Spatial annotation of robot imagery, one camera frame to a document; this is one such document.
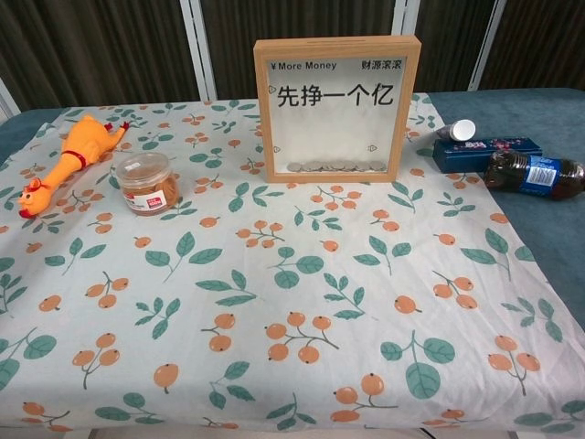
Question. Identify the blue rectangular carton box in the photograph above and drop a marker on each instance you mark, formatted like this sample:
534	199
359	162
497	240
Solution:
461	155

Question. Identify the clear plastic jar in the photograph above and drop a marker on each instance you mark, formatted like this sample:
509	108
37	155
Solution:
146	187

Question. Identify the cola bottle blue label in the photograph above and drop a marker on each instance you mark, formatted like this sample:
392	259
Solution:
539	174

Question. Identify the wooden coin box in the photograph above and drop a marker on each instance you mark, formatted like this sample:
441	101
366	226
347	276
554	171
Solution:
338	123

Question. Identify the orange rubber chicken toy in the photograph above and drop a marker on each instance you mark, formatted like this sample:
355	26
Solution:
87	146

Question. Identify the purple tube white cap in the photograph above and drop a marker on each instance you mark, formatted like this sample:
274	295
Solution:
461	130

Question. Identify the floral leaf print tablecloth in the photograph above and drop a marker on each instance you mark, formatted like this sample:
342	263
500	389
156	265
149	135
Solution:
183	292

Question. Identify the dark ribbed partition panel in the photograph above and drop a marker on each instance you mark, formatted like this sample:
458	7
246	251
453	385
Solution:
228	46
539	41
91	50

